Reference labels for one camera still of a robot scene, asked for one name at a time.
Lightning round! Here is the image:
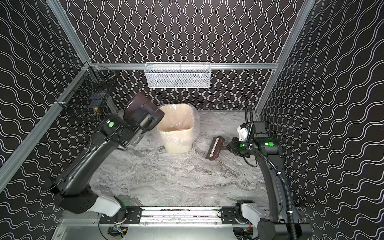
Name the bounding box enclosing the brown plastic dustpan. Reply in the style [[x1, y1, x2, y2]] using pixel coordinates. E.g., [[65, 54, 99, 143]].
[[123, 93, 165, 132]]

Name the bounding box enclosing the brown cartoon-face hand broom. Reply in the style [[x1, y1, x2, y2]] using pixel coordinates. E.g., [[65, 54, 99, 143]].
[[206, 136, 230, 161]]

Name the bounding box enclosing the cream trash bin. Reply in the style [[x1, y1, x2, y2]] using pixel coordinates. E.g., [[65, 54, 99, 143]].
[[156, 104, 195, 154]]

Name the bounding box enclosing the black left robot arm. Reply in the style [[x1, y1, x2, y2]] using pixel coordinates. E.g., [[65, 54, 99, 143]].
[[48, 114, 154, 222]]

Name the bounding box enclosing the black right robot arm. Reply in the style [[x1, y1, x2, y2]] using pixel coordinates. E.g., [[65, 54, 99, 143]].
[[228, 121, 313, 240]]

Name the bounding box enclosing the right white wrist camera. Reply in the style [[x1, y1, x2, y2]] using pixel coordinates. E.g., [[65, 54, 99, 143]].
[[237, 123, 249, 142]]

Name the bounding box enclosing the black wire wall basket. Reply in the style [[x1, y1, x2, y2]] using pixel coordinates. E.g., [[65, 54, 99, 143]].
[[61, 66, 118, 123]]

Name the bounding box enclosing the white wire wall basket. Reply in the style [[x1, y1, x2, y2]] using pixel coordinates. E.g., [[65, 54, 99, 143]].
[[144, 62, 212, 89]]

